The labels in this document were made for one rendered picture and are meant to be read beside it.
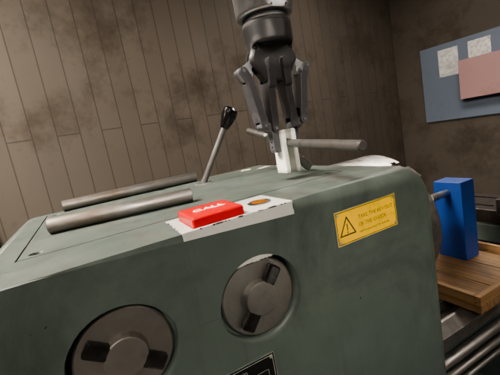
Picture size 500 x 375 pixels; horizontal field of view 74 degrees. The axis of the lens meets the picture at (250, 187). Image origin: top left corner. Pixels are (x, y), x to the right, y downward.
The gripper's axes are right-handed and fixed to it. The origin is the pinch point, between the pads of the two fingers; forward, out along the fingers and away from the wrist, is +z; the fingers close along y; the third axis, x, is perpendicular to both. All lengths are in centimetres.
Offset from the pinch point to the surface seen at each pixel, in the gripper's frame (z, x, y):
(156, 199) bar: 3.0, 3.3, -21.4
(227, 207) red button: 3.5, -12.8, -16.9
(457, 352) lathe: 51, -4, 33
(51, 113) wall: -39, 208, -40
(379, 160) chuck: 7.1, 7.3, 28.6
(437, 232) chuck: 22.4, -3.8, 30.0
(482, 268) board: 42, 3, 56
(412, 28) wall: -91, 234, 355
